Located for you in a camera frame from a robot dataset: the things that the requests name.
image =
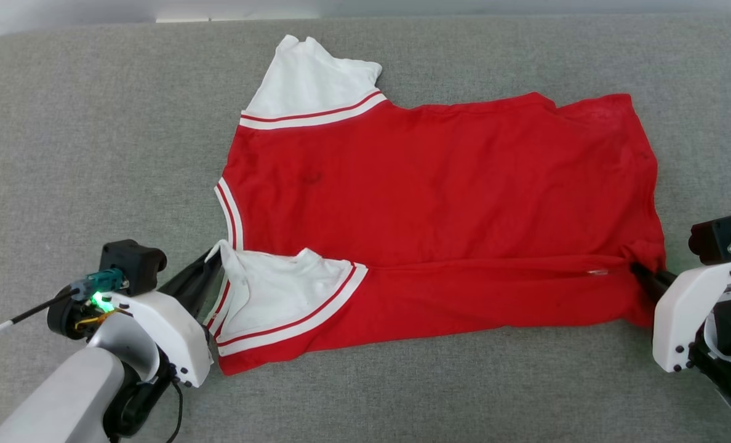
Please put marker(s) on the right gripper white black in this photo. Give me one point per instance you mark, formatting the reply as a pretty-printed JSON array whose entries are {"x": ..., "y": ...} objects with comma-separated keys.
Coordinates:
[{"x": 679, "y": 320}]

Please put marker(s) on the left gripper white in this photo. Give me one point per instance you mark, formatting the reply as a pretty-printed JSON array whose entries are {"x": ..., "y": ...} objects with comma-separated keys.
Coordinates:
[{"x": 168, "y": 332}]

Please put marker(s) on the red white-sleeved shirt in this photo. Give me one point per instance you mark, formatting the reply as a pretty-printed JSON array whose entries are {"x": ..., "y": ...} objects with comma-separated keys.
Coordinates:
[{"x": 433, "y": 197}]

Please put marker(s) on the left arm white grey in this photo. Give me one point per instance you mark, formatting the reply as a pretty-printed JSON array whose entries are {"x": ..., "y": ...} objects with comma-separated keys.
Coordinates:
[{"x": 64, "y": 394}]

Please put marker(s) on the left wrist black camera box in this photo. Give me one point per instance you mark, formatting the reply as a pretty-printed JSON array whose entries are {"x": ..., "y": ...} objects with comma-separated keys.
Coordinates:
[{"x": 131, "y": 264}]

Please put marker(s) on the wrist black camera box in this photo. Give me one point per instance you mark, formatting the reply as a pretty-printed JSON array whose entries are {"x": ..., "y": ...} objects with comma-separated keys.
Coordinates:
[
  {"x": 716, "y": 237},
  {"x": 131, "y": 264}
]

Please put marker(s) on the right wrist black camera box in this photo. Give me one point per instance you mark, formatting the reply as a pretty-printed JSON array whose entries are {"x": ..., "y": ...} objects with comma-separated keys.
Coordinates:
[{"x": 716, "y": 237}]

